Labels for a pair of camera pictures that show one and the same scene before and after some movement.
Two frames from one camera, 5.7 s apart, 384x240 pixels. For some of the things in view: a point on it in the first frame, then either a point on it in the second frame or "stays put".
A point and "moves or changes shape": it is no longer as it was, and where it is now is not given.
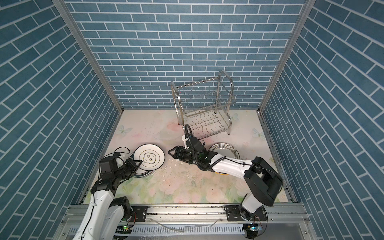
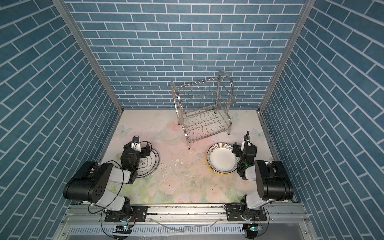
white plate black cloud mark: [152, 156] moves or changes shape
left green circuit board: [123, 229] stays put
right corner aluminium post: [307, 10] stays put
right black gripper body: [187, 156] -> [239, 152]
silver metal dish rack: [205, 105] stays put
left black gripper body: [121, 172] -> [143, 153]
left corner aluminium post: [82, 41] stays put
